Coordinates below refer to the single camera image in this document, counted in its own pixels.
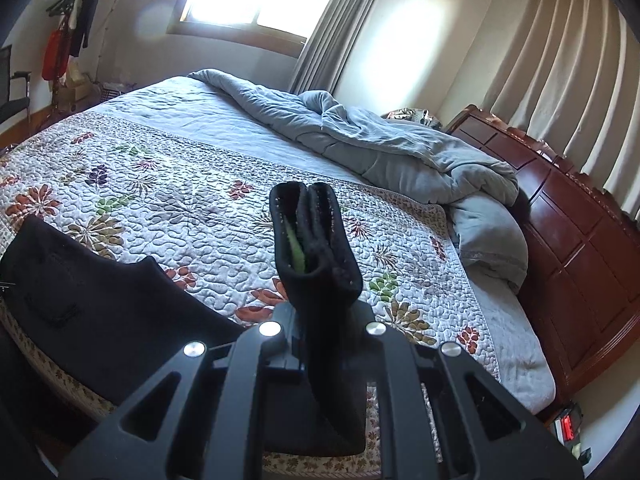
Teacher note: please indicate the patterned pillow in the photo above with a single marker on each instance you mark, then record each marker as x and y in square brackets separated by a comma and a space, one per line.
[411, 114]

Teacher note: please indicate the wicker basket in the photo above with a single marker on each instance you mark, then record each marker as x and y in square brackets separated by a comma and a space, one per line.
[110, 90]

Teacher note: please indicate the beige wall curtain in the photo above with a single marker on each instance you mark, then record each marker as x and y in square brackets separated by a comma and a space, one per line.
[570, 78]

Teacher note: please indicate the red wooden headboard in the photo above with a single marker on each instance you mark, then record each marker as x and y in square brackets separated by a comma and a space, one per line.
[581, 293]

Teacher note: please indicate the black pants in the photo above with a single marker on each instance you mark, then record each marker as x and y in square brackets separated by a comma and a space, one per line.
[112, 325]

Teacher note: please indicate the grey blue duvet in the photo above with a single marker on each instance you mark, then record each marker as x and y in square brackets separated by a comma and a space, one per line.
[424, 164]

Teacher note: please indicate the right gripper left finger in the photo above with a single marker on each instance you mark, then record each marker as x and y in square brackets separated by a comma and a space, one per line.
[208, 413]

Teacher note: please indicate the red digital clock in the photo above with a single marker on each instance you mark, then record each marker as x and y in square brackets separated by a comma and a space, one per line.
[566, 425]

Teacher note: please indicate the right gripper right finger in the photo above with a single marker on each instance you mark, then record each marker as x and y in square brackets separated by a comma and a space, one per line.
[443, 416]

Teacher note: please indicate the floral quilted bedspread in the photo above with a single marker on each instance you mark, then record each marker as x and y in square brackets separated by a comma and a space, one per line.
[124, 192]

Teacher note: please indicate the grey pillow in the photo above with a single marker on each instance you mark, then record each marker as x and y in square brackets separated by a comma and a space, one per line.
[487, 236]

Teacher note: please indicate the wooden coat rack with clothes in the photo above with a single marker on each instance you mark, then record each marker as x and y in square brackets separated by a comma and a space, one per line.
[71, 36]

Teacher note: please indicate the grey window curtain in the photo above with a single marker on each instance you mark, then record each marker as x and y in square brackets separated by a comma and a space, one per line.
[322, 61]

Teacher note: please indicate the grey bed sheet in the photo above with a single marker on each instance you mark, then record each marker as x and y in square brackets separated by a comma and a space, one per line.
[507, 344]

